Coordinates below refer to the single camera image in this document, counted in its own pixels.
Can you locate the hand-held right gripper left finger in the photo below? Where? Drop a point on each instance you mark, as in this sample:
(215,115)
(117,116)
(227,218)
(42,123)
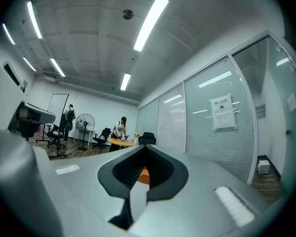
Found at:
(84,181)

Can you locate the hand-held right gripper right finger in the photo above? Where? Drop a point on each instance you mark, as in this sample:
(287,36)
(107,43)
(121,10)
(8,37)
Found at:
(199,194)

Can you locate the orange leather desk organizer tray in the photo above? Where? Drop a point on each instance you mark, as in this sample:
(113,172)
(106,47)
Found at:
(144,175)

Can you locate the small white box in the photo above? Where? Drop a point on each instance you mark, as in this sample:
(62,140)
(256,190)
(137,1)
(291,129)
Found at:
(264,167)

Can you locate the pink folded cloth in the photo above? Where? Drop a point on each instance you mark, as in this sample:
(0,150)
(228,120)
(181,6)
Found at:
(121,140)

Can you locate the black standing fan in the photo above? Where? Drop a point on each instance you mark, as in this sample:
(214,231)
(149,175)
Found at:
(85,123)

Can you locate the round wooden table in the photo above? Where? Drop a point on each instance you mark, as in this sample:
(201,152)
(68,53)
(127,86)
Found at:
(128,143)

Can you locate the white vase with flowers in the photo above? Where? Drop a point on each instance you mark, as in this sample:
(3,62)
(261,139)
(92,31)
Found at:
(136,139)

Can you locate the black backpack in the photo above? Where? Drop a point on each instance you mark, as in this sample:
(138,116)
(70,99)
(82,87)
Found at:
(69,115)

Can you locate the black high-back office chair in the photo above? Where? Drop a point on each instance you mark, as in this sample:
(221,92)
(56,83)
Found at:
(147,138)

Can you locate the white printed notice sheet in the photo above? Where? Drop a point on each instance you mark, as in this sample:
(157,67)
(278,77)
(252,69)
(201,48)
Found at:
(224,120)

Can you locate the whiteboard on black stand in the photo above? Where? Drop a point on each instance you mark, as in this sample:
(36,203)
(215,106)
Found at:
(58,105)

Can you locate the white device on black stand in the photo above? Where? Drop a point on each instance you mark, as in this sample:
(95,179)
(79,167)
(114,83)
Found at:
(32,117)

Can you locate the white ceiling light strip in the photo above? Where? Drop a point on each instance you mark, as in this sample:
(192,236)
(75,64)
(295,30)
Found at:
(150,23)
(57,67)
(29,63)
(125,81)
(8,33)
(34,20)

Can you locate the small white paper sheet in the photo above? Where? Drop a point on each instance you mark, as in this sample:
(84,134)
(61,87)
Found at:
(292,102)

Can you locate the white sign with camera icon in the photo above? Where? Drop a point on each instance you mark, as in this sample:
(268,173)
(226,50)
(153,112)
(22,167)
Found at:
(221,104)

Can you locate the grey wall plaque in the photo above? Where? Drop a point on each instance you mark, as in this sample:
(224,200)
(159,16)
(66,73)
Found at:
(260,111)

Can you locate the white wall air conditioner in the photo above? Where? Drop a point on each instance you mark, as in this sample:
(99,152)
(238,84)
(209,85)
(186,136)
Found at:
(12,74)

